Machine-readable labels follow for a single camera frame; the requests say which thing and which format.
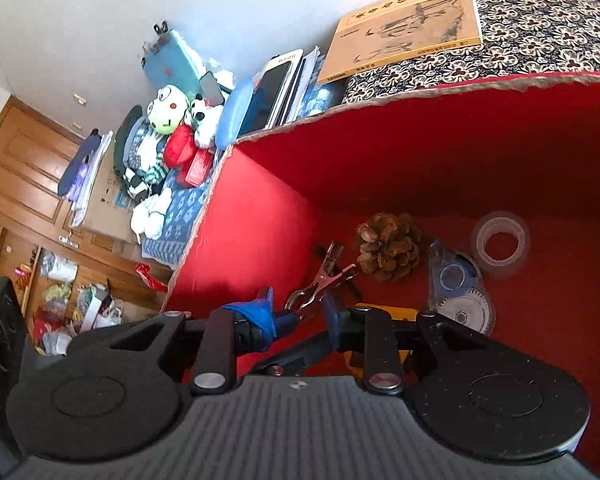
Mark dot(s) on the brown pine cone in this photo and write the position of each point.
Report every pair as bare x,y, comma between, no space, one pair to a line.
390,247

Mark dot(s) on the wooden door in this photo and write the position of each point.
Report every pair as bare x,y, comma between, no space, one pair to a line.
25,175

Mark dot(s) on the clear tape roll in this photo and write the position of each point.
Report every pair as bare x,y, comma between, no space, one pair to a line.
522,255

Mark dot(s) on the hanging blue white clothes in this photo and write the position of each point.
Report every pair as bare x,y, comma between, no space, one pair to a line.
82,170

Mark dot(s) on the red plush heart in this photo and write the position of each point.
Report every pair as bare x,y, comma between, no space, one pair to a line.
180,146

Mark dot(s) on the blue glasses case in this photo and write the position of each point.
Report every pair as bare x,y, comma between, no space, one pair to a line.
235,115

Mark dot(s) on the white socks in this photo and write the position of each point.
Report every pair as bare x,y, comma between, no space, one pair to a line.
150,215

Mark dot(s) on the stack of papers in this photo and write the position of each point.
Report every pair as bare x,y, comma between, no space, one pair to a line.
307,82

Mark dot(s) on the red plastic bag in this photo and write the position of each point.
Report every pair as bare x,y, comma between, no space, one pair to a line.
150,275

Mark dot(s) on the pile of plastic bags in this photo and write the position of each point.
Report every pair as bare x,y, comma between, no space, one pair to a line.
70,305

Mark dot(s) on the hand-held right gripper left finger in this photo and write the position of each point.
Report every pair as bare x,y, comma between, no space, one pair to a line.
260,312

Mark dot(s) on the green frog plush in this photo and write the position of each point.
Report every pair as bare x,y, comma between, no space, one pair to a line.
167,110

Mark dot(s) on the yellow book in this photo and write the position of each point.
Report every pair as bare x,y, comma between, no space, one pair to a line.
405,25

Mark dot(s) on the red cardboard box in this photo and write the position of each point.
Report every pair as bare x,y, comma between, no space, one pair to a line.
430,170

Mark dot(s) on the red paper packet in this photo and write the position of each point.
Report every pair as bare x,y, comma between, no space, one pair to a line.
200,167

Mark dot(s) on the metal alligator clip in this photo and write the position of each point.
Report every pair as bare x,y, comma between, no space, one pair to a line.
312,292

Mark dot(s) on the white smartphone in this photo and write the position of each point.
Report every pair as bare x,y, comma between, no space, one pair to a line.
272,90

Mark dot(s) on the wall light switch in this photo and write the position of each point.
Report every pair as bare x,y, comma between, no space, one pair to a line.
79,100

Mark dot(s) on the blue folder with clips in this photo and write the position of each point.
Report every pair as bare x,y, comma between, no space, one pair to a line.
172,62

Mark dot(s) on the small dark mirror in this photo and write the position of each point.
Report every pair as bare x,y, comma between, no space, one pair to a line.
211,89

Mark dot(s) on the correction tape dispenser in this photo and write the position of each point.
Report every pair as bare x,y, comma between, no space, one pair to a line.
460,285

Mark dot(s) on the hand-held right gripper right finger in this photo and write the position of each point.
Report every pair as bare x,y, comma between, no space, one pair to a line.
332,319

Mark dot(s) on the panda plush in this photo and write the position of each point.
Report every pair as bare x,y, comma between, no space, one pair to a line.
205,120

